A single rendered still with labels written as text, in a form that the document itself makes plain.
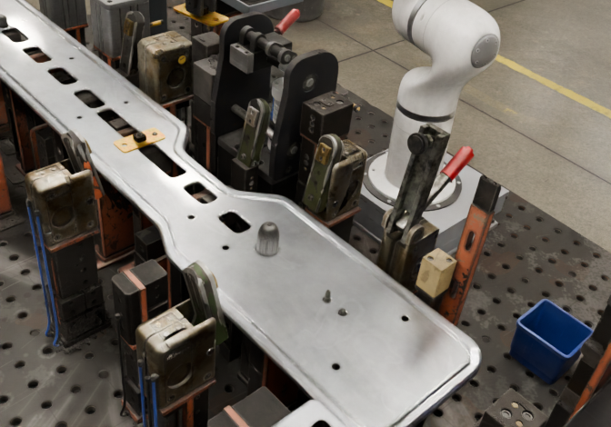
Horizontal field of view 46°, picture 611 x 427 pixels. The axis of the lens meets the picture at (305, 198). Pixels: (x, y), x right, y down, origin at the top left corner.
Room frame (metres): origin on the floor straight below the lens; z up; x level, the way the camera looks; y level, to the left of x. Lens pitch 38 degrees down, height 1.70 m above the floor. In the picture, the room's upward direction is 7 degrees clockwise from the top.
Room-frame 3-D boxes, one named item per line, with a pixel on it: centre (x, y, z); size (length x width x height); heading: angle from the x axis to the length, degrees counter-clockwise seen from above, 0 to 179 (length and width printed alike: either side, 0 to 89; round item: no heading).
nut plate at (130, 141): (1.00, 0.29, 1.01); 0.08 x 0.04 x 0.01; 137
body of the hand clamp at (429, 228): (0.80, -0.16, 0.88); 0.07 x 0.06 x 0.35; 137
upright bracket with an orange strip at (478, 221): (0.73, -0.23, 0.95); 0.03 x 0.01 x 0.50; 47
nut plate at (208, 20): (0.99, 0.19, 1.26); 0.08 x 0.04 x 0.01; 55
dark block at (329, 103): (1.00, -0.02, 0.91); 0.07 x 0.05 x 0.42; 137
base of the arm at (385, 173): (1.27, -0.22, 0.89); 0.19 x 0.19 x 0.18
